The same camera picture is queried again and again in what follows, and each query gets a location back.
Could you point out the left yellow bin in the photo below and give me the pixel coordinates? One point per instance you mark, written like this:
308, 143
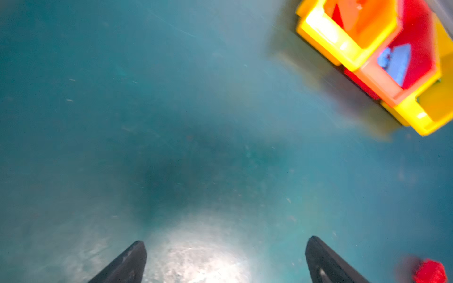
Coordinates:
367, 24

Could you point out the red middle bin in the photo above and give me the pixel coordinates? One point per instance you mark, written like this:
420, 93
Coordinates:
415, 28

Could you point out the light blue brick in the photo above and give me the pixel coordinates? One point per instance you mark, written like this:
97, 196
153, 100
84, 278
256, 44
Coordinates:
398, 64
384, 58

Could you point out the yellow bin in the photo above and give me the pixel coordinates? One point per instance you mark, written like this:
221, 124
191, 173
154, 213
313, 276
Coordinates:
433, 108
367, 24

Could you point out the right yellow bin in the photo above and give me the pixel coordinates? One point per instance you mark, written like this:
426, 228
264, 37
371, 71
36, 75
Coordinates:
433, 108

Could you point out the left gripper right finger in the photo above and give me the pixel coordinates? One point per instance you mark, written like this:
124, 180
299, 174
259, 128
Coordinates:
326, 266

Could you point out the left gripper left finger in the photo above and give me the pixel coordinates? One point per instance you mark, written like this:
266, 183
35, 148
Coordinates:
128, 267

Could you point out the red brick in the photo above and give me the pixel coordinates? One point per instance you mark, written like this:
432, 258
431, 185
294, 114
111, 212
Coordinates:
429, 271
336, 16

